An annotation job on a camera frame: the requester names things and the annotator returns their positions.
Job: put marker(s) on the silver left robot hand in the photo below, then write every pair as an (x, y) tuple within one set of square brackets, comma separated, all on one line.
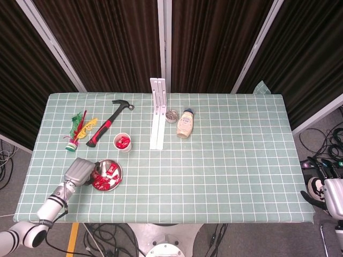
[(79, 171)]

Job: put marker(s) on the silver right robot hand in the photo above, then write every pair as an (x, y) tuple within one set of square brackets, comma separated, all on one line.
[(335, 195)]

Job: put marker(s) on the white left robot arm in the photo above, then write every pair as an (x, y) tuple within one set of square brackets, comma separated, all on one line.
[(51, 206)]

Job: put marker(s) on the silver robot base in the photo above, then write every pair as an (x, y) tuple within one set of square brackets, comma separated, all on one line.
[(166, 241)]

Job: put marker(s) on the round metal plate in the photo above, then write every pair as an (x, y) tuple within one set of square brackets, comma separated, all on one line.
[(107, 163)]

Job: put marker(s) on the white paper cup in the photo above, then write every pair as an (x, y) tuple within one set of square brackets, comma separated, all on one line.
[(128, 150)]

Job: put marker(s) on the white black sneaker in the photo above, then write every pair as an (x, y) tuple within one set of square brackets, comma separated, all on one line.
[(313, 185)]

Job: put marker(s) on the colourful feather shuttlecock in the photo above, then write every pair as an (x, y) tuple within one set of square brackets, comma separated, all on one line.
[(71, 146)]

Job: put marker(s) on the black power strip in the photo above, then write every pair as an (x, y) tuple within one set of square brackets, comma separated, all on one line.
[(306, 165)]

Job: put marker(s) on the black red claw hammer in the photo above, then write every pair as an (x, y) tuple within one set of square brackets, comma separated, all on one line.
[(103, 129)]

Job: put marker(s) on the yellow floor tape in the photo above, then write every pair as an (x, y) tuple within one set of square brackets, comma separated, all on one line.
[(72, 241)]

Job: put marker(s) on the white folding stand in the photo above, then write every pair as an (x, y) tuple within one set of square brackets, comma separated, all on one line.
[(158, 134)]

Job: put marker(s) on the cream mayonnaise squeeze bottle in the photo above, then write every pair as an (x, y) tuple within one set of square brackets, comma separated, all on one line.
[(185, 125)]

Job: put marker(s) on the dark brown pleated curtain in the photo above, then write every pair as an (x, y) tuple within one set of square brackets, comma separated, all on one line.
[(308, 53), (107, 45), (21, 67), (209, 45)]

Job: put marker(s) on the green checked tablecloth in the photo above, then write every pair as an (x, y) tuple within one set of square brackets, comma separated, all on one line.
[(214, 174)]

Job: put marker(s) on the white floor frame rail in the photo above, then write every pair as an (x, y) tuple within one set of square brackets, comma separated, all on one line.
[(316, 115), (16, 144)]

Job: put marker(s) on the white slanted frame post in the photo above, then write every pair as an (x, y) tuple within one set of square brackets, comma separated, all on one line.
[(254, 48), (53, 44)]

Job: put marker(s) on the white upright frame post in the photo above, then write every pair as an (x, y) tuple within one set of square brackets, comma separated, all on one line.
[(163, 40)]

